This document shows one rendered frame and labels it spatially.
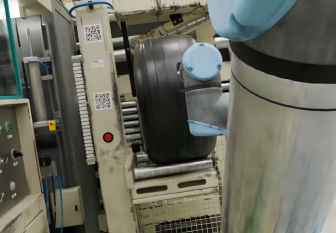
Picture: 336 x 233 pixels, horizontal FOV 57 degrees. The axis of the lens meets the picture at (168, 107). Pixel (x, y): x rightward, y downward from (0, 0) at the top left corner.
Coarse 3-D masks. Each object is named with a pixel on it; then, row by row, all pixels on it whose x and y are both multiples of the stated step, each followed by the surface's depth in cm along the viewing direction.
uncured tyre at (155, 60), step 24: (144, 48) 124; (168, 48) 122; (144, 72) 117; (168, 72) 116; (144, 96) 116; (168, 96) 114; (144, 120) 118; (168, 120) 115; (144, 144) 129; (168, 144) 120; (192, 144) 121
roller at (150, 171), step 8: (192, 160) 130; (200, 160) 130; (208, 160) 129; (136, 168) 129; (144, 168) 128; (152, 168) 128; (160, 168) 128; (168, 168) 128; (176, 168) 128; (184, 168) 129; (192, 168) 129; (200, 168) 130; (136, 176) 128; (144, 176) 128
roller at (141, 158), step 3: (138, 156) 156; (141, 156) 156; (144, 156) 156; (147, 156) 156; (138, 159) 155; (141, 159) 156; (144, 159) 156; (147, 159) 156; (138, 162) 156; (141, 162) 156; (144, 162) 157
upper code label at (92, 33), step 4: (92, 24) 131; (96, 24) 131; (100, 24) 131; (84, 28) 131; (88, 28) 131; (92, 28) 131; (96, 28) 131; (100, 28) 132; (84, 32) 131; (88, 32) 131; (92, 32) 131; (96, 32) 131; (100, 32) 132; (84, 36) 131; (88, 36) 131; (92, 36) 131; (96, 36) 132; (100, 36) 132; (88, 40) 131; (92, 40) 132; (96, 40) 132; (100, 40) 132
